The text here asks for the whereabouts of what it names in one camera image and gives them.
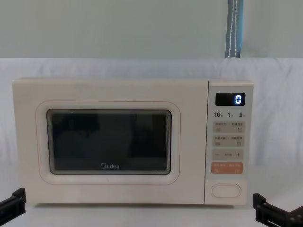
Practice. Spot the oven control panel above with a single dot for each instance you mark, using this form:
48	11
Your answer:
228	160

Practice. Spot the white curtain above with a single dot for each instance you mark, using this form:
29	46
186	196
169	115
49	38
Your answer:
106	26

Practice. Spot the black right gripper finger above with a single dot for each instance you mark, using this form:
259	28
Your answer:
262	210

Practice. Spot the grey striped post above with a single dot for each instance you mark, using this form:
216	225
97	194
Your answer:
234	28

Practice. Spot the cream microwave oven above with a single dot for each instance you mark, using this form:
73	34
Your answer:
113	92

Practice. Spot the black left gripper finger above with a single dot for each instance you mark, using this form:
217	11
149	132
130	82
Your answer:
16	202

